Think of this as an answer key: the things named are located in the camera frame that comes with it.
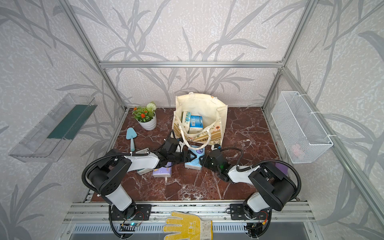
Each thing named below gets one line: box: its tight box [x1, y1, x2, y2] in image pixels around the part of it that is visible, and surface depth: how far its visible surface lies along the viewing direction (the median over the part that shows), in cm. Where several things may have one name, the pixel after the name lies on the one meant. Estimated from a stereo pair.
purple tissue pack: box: [152, 161, 173, 178], surface depth 84 cm
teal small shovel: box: [125, 127, 138, 152], surface depth 107 cm
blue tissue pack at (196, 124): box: [188, 115, 204, 134], surface depth 95 cm
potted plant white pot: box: [132, 102, 157, 131], surface depth 100 cm
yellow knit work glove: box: [162, 211, 213, 240], surface depth 71 cm
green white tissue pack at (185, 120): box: [181, 111, 192, 133], surface depth 94 cm
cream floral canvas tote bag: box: [171, 92, 228, 151], surface depth 91 cm
